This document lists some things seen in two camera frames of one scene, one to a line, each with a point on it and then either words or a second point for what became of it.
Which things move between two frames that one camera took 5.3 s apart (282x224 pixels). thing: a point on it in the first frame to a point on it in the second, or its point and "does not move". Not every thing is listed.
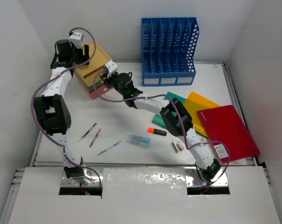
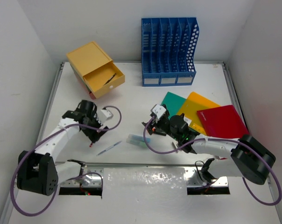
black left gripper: x=83 y=58 to x=93 y=135
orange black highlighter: x=151 y=130 does not move
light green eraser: x=137 y=143 does not move
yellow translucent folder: x=195 y=102 does not move
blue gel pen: x=108 y=148 does not move
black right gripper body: x=112 y=82 to x=174 y=136
